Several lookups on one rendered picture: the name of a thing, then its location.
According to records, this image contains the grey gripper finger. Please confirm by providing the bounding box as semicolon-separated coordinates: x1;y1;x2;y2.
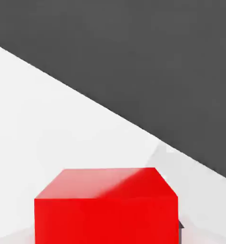
178;220;185;244

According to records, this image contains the small red cube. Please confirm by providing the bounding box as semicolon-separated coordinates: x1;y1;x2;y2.
34;167;179;244

